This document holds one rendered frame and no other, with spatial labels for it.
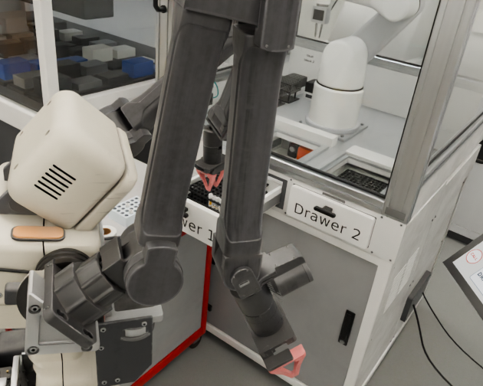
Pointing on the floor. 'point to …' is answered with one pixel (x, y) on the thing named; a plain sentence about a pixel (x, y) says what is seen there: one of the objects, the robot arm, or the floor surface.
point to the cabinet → (337, 299)
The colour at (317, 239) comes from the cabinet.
